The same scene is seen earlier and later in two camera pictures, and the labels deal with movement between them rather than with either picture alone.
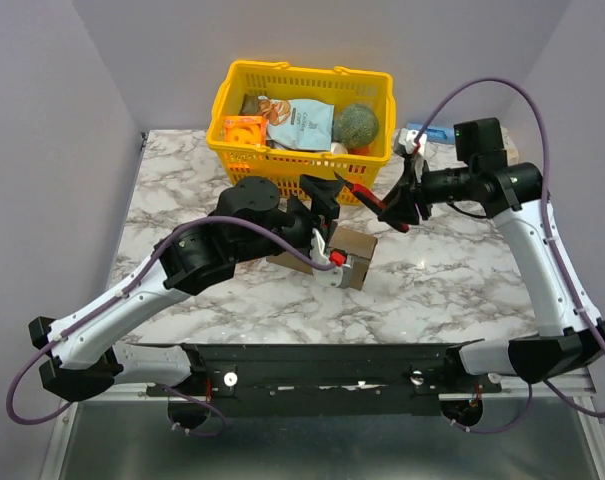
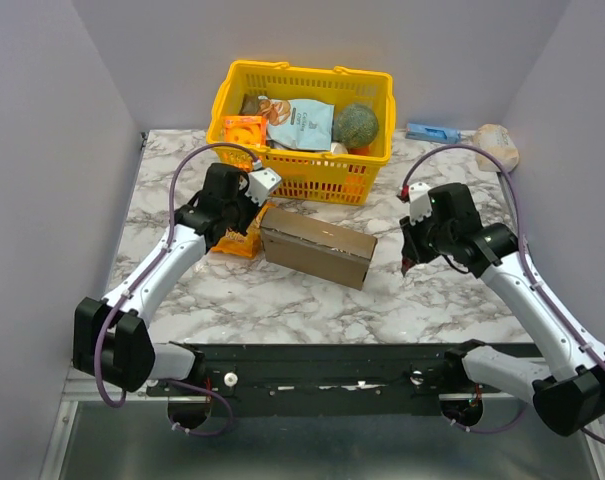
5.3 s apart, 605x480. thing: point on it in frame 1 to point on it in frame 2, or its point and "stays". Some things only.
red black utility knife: (371, 201) to (406, 264)
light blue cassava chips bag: (298, 123) stays
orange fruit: (359, 151) stays
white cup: (337, 149) stays
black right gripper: (418, 190) to (412, 244)
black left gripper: (325, 207) to (254, 207)
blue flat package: (436, 133) stays
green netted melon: (355, 125) stays
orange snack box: (245, 129) stays
